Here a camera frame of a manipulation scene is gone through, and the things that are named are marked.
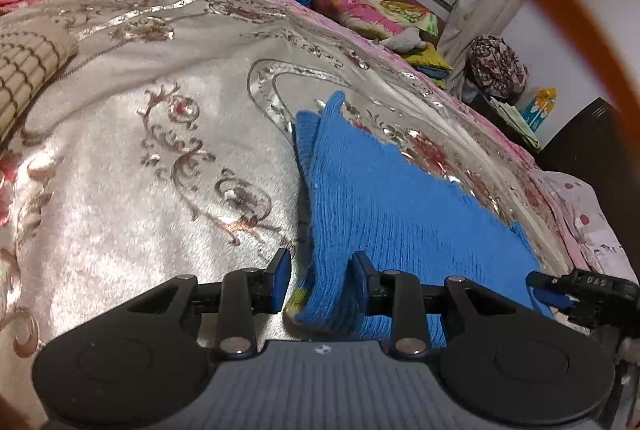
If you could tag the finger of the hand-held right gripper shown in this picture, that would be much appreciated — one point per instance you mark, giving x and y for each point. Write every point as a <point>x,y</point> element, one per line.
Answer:
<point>550,297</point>

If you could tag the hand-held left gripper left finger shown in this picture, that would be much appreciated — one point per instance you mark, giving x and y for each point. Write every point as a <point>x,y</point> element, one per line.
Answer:
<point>282,275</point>

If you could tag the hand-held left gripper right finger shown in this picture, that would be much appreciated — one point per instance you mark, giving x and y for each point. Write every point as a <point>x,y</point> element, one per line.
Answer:
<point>357,275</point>

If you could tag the blue knit sweater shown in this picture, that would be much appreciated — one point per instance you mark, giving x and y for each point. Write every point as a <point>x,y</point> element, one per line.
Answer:
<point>400,220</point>

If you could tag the white patterned pillow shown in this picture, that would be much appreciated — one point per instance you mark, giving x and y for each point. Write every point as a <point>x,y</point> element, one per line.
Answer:
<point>585,215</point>

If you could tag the dark wooden headboard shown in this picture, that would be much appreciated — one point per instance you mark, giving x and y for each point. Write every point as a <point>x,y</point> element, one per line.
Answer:
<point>585,145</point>

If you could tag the floral beige bedspread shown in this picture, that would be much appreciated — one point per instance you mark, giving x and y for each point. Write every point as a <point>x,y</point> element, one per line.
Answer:
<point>125,210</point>

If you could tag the folded light green cloth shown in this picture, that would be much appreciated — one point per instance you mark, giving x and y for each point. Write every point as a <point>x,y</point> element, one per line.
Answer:
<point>515,117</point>

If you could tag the orange and blue tissue pack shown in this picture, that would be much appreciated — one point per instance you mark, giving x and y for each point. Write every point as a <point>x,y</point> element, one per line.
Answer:
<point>540,107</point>

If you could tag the folded dark blue cloth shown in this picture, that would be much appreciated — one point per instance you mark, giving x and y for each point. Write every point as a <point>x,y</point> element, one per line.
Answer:
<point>435,70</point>

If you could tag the folded yellow green cloth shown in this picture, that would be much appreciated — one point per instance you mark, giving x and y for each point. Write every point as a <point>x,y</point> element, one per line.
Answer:
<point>427,56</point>

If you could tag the floral cloth bundle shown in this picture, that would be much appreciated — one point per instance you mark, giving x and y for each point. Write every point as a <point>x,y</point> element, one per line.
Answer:
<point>497,65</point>

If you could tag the white plush toy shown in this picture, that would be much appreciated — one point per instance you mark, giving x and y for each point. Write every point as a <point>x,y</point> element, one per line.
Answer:
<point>405,40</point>

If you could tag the beige checked cloth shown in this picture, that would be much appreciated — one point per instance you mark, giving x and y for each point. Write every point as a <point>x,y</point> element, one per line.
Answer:
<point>25,70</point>

